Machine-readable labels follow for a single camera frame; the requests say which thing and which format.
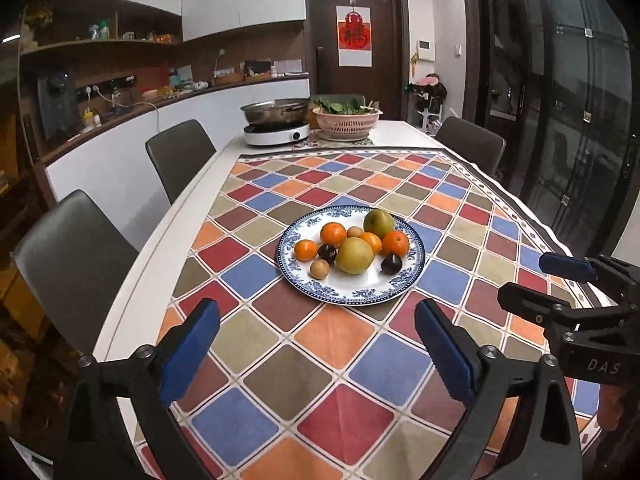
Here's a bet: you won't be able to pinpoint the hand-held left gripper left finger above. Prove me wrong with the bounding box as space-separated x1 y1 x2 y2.
65 298 222 480

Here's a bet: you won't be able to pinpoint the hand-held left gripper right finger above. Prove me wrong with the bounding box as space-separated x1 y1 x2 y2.
414 298 586 480

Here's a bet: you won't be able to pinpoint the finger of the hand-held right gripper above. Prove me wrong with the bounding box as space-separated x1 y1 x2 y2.
497 281 640 343
539 251 640 311

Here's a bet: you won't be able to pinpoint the blue rimmed white plate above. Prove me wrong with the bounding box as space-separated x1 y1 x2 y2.
277 205 426 307

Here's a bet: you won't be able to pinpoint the large yellow pear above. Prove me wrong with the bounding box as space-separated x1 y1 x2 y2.
335 237 376 275

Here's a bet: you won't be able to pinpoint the colourful checkered tablecloth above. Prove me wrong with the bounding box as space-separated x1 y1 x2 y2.
132 147 616 480

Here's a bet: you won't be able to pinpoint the green apple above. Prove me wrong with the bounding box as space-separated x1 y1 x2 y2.
363 209 396 239

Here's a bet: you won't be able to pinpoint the grey dining chair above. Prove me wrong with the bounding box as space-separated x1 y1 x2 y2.
434 116 507 178
12 189 141 356
145 119 217 206

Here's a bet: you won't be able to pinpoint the dark glass cabinet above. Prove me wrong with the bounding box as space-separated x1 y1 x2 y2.
460 0 638 256

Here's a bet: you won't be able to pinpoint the white sideboard cabinet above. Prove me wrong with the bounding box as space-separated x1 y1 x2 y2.
42 76 311 211

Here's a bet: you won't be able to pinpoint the small rack with plush toys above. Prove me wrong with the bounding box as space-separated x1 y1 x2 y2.
407 74 449 133

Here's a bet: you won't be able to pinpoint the white induction cooker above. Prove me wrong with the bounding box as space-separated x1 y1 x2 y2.
243 121 312 147

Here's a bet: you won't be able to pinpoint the pink plastic basket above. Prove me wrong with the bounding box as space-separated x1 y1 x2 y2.
312 106 384 141

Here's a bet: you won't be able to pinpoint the steel pan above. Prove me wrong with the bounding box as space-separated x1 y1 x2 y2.
240 98 311 128

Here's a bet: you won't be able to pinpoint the green leafy vegetables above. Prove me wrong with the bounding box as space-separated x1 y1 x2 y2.
312 96 381 115

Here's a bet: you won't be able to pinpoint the red paper door decoration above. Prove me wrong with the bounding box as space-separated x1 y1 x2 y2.
336 0 375 67

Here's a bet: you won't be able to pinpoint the brown wooden door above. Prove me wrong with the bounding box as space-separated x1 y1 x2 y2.
304 0 411 122

